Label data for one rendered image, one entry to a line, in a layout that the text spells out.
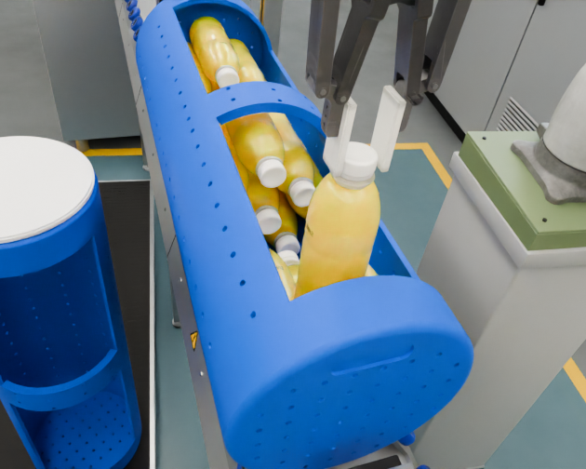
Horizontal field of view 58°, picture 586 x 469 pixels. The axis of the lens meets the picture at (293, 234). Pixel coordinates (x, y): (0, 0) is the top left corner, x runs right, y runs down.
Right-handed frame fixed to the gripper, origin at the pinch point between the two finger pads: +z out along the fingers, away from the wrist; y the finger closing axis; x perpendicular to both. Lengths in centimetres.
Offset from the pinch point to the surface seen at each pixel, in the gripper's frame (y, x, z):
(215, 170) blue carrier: 8.8, -19.0, 16.3
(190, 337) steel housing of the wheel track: 13, -19, 50
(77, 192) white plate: 27, -39, 33
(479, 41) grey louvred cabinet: -172, -198, 76
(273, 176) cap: -0.1, -21.9, 20.2
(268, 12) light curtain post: -31, -131, 37
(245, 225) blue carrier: 7.8, -7.4, 15.8
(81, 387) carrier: 33, -31, 76
